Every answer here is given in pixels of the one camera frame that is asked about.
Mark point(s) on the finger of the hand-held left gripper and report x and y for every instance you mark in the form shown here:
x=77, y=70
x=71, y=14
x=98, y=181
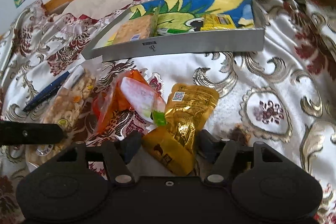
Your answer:
x=31, y=132

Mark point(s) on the colourful drawing sheet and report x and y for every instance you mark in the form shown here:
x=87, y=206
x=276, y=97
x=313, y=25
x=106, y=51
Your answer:
x=183, y=6

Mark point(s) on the grey shallow box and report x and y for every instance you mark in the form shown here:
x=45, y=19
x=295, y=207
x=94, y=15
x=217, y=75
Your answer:
x=183, y=45

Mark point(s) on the floral satin blanket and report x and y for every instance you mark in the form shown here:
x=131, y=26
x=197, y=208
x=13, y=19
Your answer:
x=262, y=77

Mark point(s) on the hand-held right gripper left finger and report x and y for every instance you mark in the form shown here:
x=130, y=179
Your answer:
x=131, y=146

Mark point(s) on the yellow snack bar packet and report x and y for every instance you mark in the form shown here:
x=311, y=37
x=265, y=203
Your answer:
x=218, y=22

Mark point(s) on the shiny gold foil packet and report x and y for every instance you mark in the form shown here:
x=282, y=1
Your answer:
x=194, y=103

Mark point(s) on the clear cracker packet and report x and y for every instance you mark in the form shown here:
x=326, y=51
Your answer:
x=134, y=28

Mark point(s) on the orange transparent snack packet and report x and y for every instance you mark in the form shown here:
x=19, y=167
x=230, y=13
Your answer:
x=110, y=111

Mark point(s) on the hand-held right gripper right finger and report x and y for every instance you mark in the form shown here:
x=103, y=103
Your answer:
x=206, y=144

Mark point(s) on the clear puffed rice packet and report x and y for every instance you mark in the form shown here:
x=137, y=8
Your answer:
x=71, y=103

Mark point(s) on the white green snack packet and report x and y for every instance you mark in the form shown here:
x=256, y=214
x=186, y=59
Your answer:
x=139, y=96

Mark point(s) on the blue pen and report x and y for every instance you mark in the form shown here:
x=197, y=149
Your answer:
x=44, y=94

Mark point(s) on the mustard yellow snack packet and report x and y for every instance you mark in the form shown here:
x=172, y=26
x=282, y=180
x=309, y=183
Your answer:
x=168, y=153

